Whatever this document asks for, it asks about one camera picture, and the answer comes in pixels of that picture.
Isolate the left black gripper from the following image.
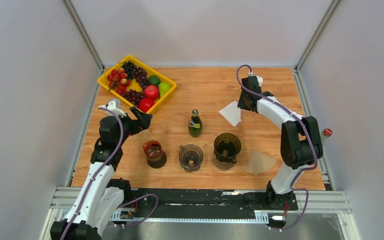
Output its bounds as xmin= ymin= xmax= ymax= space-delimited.
xmin=115 ymin=106 xmax=152 ymax=147

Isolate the white paper coffee filter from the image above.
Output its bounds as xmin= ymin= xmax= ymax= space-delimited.
xmin=218 ymin=100 xmax=242 ymax=127

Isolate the dark olive coffee dripper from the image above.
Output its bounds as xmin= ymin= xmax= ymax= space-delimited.
xmin=213 ymin=132 xmax=242 ymax=165

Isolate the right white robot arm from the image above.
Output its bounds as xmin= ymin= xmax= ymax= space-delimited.
xmin=238 ymin=75 xmax=323 ymax=209

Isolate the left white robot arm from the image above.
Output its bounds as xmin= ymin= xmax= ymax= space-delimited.
xmin=50 ymin=104 xmax=153 ymax=240

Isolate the brown paper coffee filter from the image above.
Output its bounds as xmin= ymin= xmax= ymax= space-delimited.
xmin=245 ymin=150 xmax=277 ymax=176

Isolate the red apple front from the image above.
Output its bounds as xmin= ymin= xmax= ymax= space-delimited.
xmin=138 ymin=97 xmax=155 ymax=113

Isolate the red apple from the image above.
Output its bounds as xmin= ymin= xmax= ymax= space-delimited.
xmin=143 ymin=84 xmax=160 ymax=101
xmin=138 ymin=97 xmax=155 ymax=113

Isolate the dark purple grape bunch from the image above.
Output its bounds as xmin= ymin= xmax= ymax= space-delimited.
xmin=121 ymin=61 xmax=149 ymax=107

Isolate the red apple middle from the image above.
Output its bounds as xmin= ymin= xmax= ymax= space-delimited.
xmin=143 ymin=84 xmax=160 ymax=101

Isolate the green pear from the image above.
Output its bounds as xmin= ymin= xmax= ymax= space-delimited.
xmin=158 ymin=82 xmax=172 ymax=98

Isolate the green lime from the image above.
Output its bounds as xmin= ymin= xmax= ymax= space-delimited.
xmin=148 ymin=75 xmax=161 ymax=87

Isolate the small red fruits cluster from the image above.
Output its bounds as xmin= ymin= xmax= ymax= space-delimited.
xmin=107 ymin=67 xmax=131 ymax=95

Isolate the green glass Perrier bottle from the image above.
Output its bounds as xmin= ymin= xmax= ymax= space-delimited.
xmin=188 ymin=109 xmax=203 ymax=138

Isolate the yellow plastic fruit tray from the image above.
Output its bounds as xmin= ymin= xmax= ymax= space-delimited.
xmin=97 ymin=55 xmax=177 ymax=114

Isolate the clear glass server jug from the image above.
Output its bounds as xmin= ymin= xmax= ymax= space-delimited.
xmin=211 ymin=154 xmax=236 ymax=171

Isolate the red capped soda bottle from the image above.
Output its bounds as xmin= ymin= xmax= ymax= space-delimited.
xmin=320 ymin=128 xmax=333 ymax=146

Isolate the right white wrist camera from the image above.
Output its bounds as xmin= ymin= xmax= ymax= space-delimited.
xmin=255 ymin=75 xmax=263 ymax=88

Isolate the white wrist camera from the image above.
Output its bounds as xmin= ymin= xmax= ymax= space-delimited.
xmin=255 ymin=75 xmax=263 ymax=88
xmin=106 ymin=98 xmax=126 ymax=118

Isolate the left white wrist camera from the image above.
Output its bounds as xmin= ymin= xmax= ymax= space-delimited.
xmin=106 ymin=98 xmax=126 ymax=118

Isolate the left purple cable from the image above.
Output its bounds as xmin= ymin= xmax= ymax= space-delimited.
xmin=59 ymin=105 xmax=159 ymax=240

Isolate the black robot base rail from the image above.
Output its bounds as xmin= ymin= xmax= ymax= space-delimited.
xmin=116 ymin=188 xmax=298 ymax=228

